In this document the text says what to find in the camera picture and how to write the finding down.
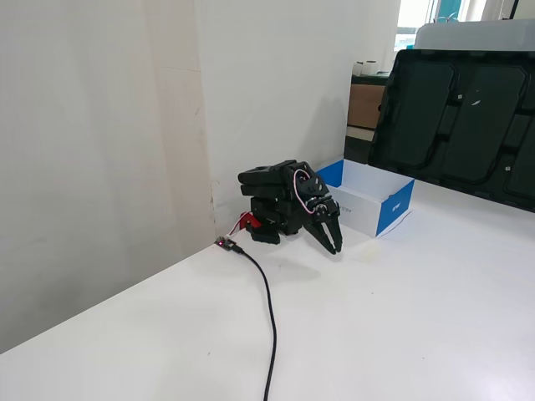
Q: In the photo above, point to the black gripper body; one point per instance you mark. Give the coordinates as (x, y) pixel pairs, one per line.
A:
(327, 216)

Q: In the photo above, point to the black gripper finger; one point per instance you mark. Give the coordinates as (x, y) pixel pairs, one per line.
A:
(321, 236)
(337, 236)

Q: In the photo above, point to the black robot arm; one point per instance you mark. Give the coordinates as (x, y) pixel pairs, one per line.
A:
(263, 184)

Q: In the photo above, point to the white and blue cardboard box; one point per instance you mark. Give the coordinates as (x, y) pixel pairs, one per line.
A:
(363, 213)

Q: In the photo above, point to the small controller board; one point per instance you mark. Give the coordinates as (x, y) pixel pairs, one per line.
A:
(225, 243)

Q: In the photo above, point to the black plastic moulded tray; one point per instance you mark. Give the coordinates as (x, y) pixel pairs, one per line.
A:
(418, 117)

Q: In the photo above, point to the white cup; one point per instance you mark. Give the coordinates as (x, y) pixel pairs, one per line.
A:
(371, 67)
(359, 68)

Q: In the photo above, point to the white plastic container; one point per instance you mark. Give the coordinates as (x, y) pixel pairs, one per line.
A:
(480, 35)

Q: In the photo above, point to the window with white frame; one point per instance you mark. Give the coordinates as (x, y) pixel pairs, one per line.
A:
(411, 12)

